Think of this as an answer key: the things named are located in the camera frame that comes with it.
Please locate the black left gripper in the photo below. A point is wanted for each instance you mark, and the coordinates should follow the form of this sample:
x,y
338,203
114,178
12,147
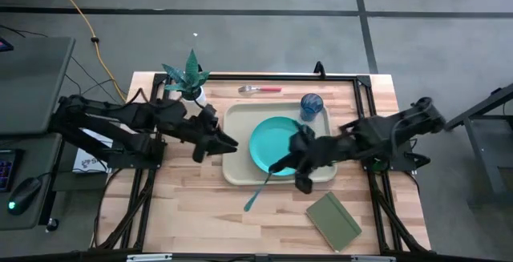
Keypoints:
x,y
200,127

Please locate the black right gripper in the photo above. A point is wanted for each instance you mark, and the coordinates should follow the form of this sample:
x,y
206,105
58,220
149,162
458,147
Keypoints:
x,y
312,147

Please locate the teal plastic plate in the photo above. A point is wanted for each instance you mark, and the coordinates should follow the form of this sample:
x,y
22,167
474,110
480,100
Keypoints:
x,y
268,142

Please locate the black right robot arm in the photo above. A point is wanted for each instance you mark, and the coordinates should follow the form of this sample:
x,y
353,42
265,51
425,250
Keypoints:
x,y
384,134

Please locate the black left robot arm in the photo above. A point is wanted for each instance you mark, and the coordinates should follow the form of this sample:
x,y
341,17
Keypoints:
x,y
100,127

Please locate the beige plastic tray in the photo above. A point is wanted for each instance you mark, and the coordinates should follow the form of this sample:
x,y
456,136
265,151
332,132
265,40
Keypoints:
x,y
240,166

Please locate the blue faceted plastic cup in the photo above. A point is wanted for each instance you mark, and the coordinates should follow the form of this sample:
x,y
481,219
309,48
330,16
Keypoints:
x,y
311,107

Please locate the white plant pot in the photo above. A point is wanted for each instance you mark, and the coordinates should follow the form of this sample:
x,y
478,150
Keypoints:
x,y
200,95

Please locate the olive green notebook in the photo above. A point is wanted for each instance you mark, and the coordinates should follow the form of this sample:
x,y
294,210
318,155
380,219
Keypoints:
x,y
332,222

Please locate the green snake plant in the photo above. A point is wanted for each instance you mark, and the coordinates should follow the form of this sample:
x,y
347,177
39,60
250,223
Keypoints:
x,y
191,75

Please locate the black table clamp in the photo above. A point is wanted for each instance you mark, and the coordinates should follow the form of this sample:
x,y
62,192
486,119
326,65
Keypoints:
x,y
319,69

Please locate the white printed paper sheet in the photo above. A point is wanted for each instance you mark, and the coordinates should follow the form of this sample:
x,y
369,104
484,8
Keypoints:
x,y
86,162

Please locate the black round knob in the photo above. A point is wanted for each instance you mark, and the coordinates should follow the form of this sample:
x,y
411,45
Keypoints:
x,y
52,224

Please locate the dark grey side table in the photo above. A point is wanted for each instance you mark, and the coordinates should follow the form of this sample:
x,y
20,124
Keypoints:
x,y
481,110

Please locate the grey desk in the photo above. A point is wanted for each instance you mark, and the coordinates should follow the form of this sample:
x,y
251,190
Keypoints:
x,y
28,85

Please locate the black computer mouse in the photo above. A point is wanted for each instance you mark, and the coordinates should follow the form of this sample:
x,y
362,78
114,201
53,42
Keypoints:
x,y
24,196

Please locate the backlit black keyboard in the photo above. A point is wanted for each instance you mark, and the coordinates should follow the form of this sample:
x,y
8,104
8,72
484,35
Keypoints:
x,y
5,172

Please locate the small pink screen device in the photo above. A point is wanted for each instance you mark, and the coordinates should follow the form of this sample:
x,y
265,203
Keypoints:
x,y
5,45

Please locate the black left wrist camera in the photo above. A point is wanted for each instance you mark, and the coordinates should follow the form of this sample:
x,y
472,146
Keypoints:
x,y
199,154

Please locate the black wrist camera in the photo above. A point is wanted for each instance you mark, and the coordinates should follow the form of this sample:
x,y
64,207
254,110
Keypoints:
x,y
303,184
199,154

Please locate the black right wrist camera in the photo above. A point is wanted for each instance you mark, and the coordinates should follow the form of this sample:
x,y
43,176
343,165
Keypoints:
x,y
303,184

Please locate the black aluminium table frame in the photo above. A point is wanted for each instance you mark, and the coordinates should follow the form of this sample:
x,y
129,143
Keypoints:
x,y
280,78

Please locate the silver metal bracket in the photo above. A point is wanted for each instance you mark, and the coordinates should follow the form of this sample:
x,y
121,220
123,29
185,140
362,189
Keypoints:
x,y
148,257
372,259

